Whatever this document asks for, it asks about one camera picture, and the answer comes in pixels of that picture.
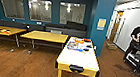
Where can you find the small wooden table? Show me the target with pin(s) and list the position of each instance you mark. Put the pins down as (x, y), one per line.
(16, 30)

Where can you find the brown wooden door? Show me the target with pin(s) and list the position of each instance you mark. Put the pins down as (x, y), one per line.
(115, 28)

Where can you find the small orange dark object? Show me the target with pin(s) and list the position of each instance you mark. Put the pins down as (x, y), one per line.
(3, 31)

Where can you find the glass wall window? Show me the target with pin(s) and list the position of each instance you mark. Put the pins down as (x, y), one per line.
(39, 9)
(12, 7)
(72, 13)

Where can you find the large wooden table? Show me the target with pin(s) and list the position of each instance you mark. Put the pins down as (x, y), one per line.
(44, 36)

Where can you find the white air hockey table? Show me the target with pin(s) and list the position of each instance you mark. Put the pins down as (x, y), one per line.
(79, 57)

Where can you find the flat red object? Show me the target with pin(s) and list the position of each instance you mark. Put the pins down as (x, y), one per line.
(87, 40)

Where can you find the dark grey sofa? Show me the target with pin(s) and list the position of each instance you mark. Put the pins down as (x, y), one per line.
(70, 31)
(7, 23)

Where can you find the black wheeled cart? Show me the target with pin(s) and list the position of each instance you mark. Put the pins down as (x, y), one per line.
(135, 60)

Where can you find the black round paddle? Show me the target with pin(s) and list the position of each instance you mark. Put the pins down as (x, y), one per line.
(88, 45)

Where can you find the black sofa cushion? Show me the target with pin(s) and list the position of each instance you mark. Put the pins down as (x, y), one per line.
(75, 25)

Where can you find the yellow poster on pillar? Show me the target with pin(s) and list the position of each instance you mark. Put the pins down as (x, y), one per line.
(101, 23)

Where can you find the red orange game box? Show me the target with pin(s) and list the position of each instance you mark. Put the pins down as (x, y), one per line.
(79, 41)

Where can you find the purple colourful board game box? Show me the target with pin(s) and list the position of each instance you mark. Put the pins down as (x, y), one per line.
(72, 45)

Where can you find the cardboard box on floor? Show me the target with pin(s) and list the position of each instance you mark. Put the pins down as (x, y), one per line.
(111, 46)

